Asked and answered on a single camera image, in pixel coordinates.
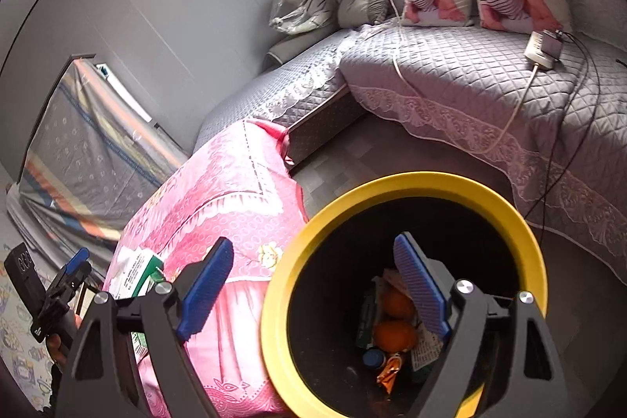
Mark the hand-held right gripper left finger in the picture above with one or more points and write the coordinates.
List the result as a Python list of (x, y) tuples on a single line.
[(210, 286)]

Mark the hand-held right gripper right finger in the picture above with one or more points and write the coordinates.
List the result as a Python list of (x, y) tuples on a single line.
[(416, 281)]

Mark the tiger plush in plastic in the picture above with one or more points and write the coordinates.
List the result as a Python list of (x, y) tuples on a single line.
[(299, 6)]

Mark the grey power adapter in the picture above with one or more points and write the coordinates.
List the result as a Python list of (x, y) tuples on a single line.
[(553, 41)]

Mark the cartoon printed mat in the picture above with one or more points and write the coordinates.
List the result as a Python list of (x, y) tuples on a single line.
[(19, 349)]

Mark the grey striped plush cushion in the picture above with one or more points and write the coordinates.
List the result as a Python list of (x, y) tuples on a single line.
[(365, 4)]

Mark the green printed paper box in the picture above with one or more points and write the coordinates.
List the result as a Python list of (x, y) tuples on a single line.
[(139, 344)]

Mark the person's left hand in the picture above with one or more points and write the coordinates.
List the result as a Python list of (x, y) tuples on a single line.
[(59, 347)]

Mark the white printed paper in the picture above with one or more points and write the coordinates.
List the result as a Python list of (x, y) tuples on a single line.
[(431, 344)]

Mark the pink floral blanket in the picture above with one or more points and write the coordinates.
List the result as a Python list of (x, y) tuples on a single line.
[(220, 202)]

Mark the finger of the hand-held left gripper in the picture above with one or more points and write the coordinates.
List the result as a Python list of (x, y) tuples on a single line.
[(66, 283), (78, 257)]

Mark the yellow rimmed black trash bin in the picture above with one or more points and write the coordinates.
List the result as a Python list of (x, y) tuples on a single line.
[(343, 197)]

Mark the blue bottle cap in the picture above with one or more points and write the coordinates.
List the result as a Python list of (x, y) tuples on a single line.
[(374, 357)]

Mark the white power strip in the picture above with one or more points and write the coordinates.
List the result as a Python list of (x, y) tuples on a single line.
[(536, 53)]

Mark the striped folded mattress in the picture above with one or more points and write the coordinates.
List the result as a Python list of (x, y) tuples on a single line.
[(98, 129)]

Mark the grey quilted sofa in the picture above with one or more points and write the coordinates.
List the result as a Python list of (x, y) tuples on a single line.
[(465, 80)]

